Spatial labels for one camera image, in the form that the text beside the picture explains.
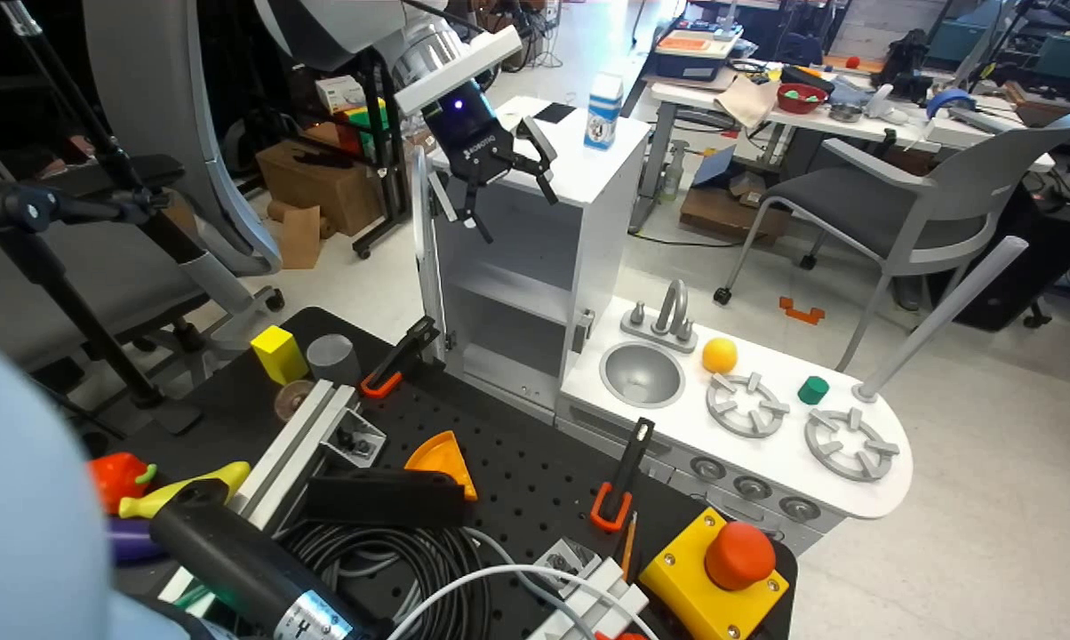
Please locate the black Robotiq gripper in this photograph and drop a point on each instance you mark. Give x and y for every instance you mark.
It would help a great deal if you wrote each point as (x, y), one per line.
(471, 139)

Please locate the white toy fridge door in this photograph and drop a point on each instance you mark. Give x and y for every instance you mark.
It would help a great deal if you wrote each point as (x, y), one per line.
(424, 241)

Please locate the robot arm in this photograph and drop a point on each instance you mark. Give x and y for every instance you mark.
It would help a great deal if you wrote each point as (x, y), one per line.
(435, 77)

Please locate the white blue carton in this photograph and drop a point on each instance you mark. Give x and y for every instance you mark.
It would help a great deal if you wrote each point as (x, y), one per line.
(602, 111)

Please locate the cardboard box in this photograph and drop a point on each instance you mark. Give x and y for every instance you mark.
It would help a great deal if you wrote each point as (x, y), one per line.
(341, 195)

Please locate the orange black clamp left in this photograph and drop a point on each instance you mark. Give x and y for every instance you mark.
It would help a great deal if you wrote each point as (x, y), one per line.
(384, 378)

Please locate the orange black clamp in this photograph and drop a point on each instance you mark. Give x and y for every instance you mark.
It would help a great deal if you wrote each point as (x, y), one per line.
(384, 378)
(612, 498)

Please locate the grey cylinder block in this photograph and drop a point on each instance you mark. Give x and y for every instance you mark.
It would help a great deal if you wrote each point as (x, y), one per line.
(332, 357)

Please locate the yellow toy ball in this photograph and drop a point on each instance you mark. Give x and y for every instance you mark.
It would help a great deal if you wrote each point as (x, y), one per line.
(721, 357)

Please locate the orange triangular wedge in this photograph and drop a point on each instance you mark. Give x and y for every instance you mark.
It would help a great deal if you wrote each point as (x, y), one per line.
(441, 455)

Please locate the yellow cube block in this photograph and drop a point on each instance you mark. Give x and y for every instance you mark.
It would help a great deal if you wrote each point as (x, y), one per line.
(277, 353)

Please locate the aluminium extrusion bar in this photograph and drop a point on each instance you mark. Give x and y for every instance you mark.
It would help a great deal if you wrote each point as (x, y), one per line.
(275, 479)

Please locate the black foam pad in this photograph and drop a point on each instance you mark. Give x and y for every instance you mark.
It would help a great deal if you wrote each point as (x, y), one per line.
(384, 498)

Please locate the orange black clamp right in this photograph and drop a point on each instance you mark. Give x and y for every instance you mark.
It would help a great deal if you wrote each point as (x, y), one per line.
(612, 498)

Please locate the green toy cup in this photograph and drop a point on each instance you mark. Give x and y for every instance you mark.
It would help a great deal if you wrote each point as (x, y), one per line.
(812, 390)

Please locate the white toy kitchen set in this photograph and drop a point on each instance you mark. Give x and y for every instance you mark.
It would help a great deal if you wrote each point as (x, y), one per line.
(533, 323)

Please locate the yellow toy banana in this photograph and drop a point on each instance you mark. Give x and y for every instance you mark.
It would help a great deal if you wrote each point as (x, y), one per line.
(158, 498)

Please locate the grey office chair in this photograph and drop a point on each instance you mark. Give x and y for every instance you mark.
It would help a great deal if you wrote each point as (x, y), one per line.
(907, 227)

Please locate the yellow emergency stop button box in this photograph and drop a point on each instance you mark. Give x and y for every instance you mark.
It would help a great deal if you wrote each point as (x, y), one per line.
(715, 577)

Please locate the black cylindrical tool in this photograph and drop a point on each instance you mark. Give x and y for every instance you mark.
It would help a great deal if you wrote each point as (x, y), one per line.
(247, 569)

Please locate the black tripod stand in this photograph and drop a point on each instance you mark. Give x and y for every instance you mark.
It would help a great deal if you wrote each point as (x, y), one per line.
(31, 211)

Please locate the orange toy pepper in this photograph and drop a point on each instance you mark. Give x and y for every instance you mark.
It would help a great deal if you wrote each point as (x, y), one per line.
(117, 479)

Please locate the purple toy eggplant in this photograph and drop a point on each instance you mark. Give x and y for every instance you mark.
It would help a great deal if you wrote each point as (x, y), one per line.
(134, 542)

